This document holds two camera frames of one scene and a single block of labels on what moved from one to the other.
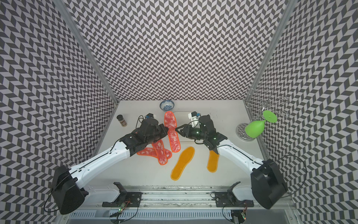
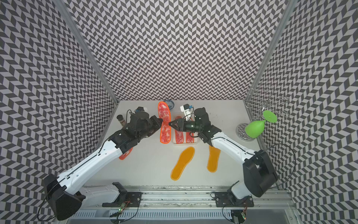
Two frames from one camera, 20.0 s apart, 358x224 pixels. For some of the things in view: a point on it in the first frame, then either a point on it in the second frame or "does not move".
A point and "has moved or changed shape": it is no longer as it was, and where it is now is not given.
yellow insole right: [213, 162] does not move
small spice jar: [120, 118] does not move
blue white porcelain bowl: [167, 105] does not move
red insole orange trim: [150, 151] to [164, 110]
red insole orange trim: [160, 150] has moved or changed shape
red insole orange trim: [170, 121] has moved or changed shape
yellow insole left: [184, 158] does not move
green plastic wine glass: [254, 128] does not move
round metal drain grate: [240, 130] does not move
